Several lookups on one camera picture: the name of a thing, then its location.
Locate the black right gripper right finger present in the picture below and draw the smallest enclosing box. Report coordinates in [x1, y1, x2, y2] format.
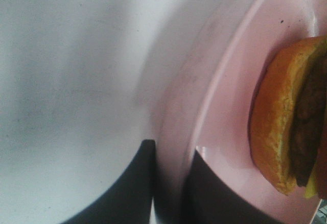
[181, 151, 280, 223]

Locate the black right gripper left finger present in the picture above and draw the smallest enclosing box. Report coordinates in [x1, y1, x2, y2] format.
[64, 139, 155, 223]

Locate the pink round plate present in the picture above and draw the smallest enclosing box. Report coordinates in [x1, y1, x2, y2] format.
[155, 0, 326, 223]

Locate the burger with lettuce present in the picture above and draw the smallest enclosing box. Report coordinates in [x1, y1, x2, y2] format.
[249, 36, 326, 198]

